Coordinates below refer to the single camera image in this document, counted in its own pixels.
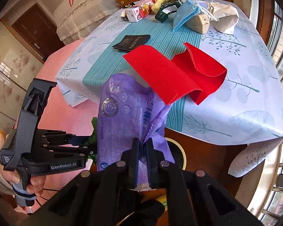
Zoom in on blue face mask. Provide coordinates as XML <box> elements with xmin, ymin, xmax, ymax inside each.
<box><xmin>172</xmin><ymin>0</ymin><xmax>200</xmax><ymax>32</ymax></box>

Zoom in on yellow paper bag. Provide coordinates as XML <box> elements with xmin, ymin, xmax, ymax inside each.
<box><xmin>151</xmin><ymin>0</ymin><xmax>165</xmax><ymax>14</ymax></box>

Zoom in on round dark trash bin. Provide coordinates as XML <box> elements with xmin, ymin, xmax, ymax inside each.
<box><xmin>165</xmin><ymin>137</ymin><xmax>187</xmax><ymax>170</ymax></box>

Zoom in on small beige box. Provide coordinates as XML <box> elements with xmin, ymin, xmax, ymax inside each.
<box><xmin>185</xmin><ymin>14</ymin><xmax>210</xmax><ymax>34</ymax></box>

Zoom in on green chocolate box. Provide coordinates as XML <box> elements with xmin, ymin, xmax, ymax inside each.
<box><xmin>155</xmin><ymin>0</ymin><xmax>185</xmax><ymax>22</ymax></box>

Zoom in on purple plastic bag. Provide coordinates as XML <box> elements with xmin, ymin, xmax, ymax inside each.
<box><xmin>96</xmin><ymin>73</ymin><xmax>176</xmax><ymax>189</ymax></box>

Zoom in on green wrapper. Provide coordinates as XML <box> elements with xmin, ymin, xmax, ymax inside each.
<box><xmin>88</xmin><ymin>117</ymin><xmax>98</xmax><ymax>156</ymax></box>

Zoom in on dark wooden door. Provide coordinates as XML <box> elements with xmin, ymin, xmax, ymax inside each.
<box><xmin>12</xmin><ymin>4</ymin><xmax>65</xmax><ymax>61</ymax></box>

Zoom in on black TALOPN packet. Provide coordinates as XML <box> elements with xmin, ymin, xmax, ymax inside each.
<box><xmin>112</xmin><ymin>35</ymin><xmax>151</xmax><ymax>53</ymax></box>

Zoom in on beige paper bag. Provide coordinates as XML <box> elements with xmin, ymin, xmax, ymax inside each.
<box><xmin>208</xmin><ymin>2</ymin><xmax>239</xmax><ymax>35</ymax></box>

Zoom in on red milk carton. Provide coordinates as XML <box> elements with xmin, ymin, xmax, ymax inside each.
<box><xmin>125</xmin><ymin>0</ymin><xmax>157</xmax><ymax>22</ymax></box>

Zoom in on red cloth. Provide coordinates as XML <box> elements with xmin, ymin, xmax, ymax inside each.
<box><xmin>124</xmin><ymin>42</ymin><xmax>227</xmax><ymax>105</ymax></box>

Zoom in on leaf-print teal tablecloth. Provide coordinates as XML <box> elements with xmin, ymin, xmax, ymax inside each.
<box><xmin>55</xmin><ymin>10</ymin><xmax>283</xmax><ymax>177</ymax></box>

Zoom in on lace-covered cabinet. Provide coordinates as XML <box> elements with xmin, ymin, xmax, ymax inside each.
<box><xmin>54</xmin><ymin>0</ymin><xmax>119</xmax><ymax>45</ymax></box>

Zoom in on person left hand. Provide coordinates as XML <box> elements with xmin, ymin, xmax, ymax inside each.
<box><xmin>0</xmin><ymin>130</ymin><xmax>46</xmax><ymax>196</ymax></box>

